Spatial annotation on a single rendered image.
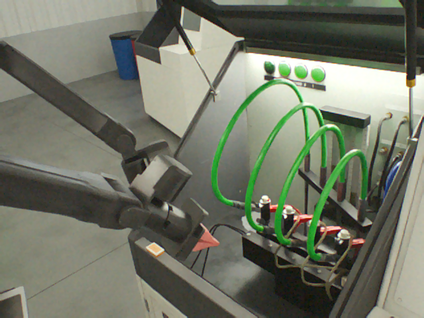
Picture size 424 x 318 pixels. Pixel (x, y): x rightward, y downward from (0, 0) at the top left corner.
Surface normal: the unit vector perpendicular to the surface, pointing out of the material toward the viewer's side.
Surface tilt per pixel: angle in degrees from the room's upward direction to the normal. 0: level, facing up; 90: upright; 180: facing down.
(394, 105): 90
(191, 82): 90
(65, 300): 0
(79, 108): 73
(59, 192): 102
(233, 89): 90
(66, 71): 90
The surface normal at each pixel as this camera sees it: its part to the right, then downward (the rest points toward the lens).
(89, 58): 0.68, 0.28
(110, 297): -0.09, -0.89
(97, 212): 0.61, 0.55
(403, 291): -0.73, 0.15
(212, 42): 0.49, 0.36
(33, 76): 0.28, 0.12
